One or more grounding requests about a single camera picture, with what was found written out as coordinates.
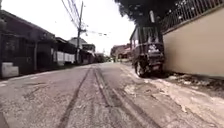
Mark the dark boxy vehicle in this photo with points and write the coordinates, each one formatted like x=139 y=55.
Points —
x=146 y=56

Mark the beige wall with railing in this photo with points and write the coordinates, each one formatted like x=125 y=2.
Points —
x=196 y=46

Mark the overhanging dark tree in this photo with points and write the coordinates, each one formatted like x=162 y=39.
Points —
x=140 y=8

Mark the pale concrete roadside strip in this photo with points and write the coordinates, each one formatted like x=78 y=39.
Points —
x=200 y=105

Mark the utility pole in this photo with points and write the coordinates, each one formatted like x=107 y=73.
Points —
x=79 y=40

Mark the red roofed buildings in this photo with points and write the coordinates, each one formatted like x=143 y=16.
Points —
x=120 y=51

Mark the dark building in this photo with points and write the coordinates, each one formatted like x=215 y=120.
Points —
x=23 y=46

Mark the pale building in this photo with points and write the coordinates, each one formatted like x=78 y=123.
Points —
x=88 y=50

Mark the grey paved road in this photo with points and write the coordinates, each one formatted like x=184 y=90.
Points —
x=100 y=100

